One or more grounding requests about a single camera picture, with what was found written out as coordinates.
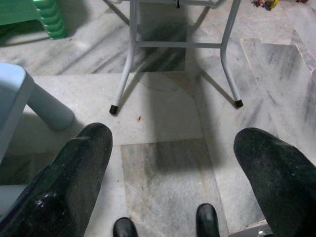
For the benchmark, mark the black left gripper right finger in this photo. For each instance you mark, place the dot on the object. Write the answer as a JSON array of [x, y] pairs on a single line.
[[281, 177]]

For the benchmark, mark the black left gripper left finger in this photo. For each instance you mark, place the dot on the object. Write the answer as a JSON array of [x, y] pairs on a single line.
[[71, 177]]

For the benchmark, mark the black robot left foot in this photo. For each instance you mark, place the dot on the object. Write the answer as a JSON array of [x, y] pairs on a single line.
[[125, 227]]

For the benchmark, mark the black robot foot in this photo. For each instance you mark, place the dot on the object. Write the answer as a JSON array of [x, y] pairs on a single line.
[[207, 221], [125, 227]]

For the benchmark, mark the black robot right foot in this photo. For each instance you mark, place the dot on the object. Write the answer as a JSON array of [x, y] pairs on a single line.
[[207, 221]]

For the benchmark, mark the light blue plastic stool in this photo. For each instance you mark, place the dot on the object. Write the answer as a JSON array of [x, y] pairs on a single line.
[[29, 98]]

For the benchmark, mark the green plastic stool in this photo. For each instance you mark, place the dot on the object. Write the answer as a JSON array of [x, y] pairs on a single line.
[[47, 17]]

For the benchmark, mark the colourful toy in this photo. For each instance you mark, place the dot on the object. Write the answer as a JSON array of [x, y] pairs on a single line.
[[265, 3]]

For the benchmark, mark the white metal folding table frame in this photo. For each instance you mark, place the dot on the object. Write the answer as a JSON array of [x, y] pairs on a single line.
[[177, 45]]

